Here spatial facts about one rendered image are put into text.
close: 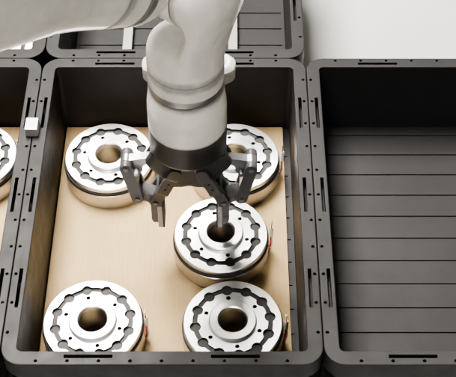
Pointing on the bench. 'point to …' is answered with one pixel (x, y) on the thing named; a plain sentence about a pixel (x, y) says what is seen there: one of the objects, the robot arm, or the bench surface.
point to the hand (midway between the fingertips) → (190, 212)
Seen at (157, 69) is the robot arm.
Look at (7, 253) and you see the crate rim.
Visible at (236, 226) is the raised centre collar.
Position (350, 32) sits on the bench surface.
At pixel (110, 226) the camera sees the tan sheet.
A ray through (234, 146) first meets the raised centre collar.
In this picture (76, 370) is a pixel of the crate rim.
